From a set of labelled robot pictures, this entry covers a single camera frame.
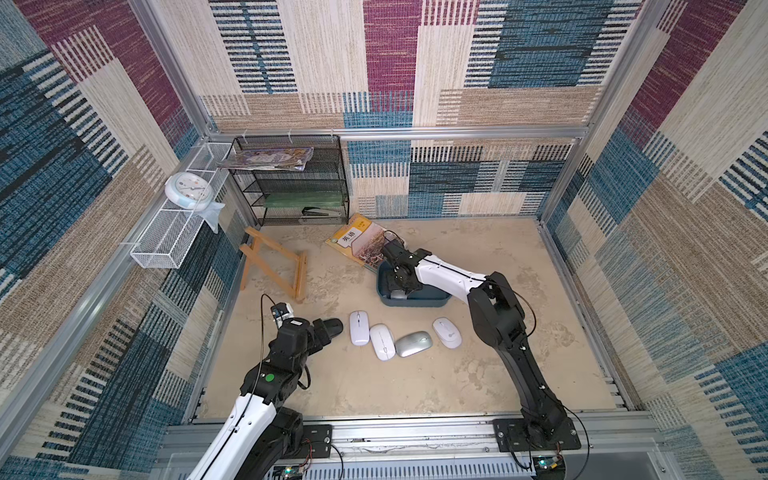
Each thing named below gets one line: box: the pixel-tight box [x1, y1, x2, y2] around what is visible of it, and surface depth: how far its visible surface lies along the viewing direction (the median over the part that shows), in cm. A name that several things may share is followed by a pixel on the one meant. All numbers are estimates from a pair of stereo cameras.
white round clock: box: [164, 172, 214, 211], surface depth 76 cm
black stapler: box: [301, 206, 341, 217], surface depth 111 cm
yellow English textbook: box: [325, 213, 387, 273], surface depth 117 cm
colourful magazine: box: [217, 147, 315, 172], surface depth 90 cm
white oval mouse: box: [370, 323, 396, 362], surface depth 89 cm
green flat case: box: [264, 192, 343, 208], surface depth 105 cm
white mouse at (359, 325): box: [349, 310, 370, 347], surface depth 93 cm
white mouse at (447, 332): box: [432, 317, 463, 349], surface depth 91 cm
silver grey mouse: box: [394, 331, 433, 358], surface depth 93 cm
